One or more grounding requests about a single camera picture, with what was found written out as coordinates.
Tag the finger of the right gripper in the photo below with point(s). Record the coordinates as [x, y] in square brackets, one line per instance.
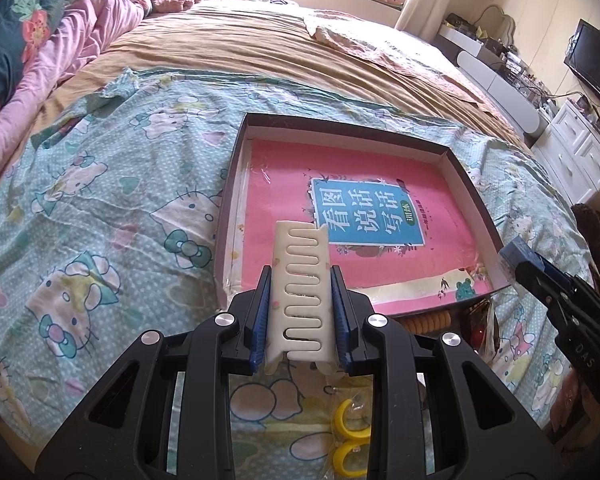
[544, 281]

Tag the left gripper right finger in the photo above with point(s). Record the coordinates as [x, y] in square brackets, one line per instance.
[438, 410]

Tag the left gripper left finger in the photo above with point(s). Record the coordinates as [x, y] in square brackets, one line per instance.
[161, 410]

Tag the bagged yellow hoop earrings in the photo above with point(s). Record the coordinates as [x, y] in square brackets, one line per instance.
[350, 418]

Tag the cream hair claw clip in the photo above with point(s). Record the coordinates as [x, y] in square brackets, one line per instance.
[301, 323]

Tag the blue small box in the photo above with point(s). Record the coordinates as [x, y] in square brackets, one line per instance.
[517, 252]

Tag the bagged red ball earrings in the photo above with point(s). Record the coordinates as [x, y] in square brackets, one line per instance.
[479, 327]

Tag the pink book in tray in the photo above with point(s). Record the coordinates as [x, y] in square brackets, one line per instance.
[407, 234]

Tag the dark cardboard tray box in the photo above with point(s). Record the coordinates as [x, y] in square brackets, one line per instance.
[227, 267]

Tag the white drawer cabinet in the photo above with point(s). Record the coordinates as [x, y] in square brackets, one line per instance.
[569, 150]

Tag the white long low cabinet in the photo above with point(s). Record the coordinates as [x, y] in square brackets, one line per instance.
[485, 70]

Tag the tan bed cover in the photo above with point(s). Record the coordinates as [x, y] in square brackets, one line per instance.
[255, 38]

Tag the pink patterned cloth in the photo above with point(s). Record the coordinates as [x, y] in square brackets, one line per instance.
[401, 53]

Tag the pink quilt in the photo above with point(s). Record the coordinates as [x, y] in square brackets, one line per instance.
[87, 29]

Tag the dark floral pillow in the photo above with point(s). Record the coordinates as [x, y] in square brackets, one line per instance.
[25, 25]

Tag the wall mounted black television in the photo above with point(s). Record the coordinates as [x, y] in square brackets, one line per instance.
[583, 54]

